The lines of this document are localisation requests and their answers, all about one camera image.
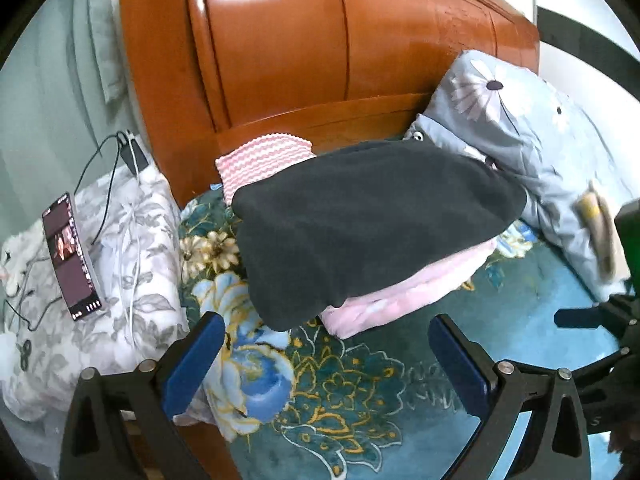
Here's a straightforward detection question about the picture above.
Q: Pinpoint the black and white hoodie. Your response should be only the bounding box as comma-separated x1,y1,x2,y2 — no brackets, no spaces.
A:
231,141,527,330

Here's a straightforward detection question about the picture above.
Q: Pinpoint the beige plush garment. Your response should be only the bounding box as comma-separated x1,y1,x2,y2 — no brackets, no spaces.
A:
575,184,630,283

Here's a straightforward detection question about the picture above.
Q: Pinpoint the black smartphone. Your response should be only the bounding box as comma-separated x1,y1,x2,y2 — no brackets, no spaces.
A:
41,193,102,322

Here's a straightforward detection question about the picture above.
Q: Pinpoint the teal floral bed blanket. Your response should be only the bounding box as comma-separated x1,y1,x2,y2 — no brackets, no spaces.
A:
177,188,632,480

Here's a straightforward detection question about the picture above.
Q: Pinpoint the grey floral pillow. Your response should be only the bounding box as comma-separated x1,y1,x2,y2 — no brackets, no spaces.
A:
1,165,188,422

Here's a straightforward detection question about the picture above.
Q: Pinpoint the pink folded garment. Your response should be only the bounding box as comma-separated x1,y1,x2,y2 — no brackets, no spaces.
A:
319,238,497,339

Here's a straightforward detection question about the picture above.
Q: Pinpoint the grey-blue floral quilt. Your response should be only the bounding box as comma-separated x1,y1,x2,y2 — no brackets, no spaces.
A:
405,50,639,301

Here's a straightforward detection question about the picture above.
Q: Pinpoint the black power adapter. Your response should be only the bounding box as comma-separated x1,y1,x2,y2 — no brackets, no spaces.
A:
118,132,149,177

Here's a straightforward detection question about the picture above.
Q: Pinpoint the pink white striped towel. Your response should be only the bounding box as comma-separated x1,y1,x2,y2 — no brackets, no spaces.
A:
215,132,316,206

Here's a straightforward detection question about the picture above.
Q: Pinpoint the orange wooden headboard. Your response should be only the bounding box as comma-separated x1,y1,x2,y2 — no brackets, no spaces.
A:
119,0,539,204

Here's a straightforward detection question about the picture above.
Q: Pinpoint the white charging cable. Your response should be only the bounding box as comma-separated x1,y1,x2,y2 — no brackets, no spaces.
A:
119,131,144,346

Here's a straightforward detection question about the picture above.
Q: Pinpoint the black charging cable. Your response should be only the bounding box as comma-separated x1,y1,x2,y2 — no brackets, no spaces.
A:
0,129,132,334

